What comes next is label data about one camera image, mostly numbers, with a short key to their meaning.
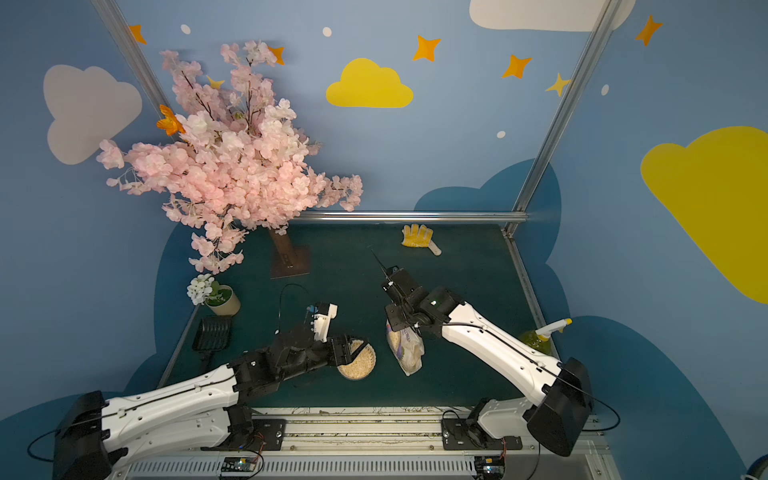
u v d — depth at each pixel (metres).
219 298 0.93
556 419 0.38
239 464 0.72
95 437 0.40
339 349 0.64
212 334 0.92
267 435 0.74
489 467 0.72
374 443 0.73
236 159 0.59
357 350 0.68
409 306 0.57
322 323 0.68
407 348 0.77
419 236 1.19
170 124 0.67
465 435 0.75
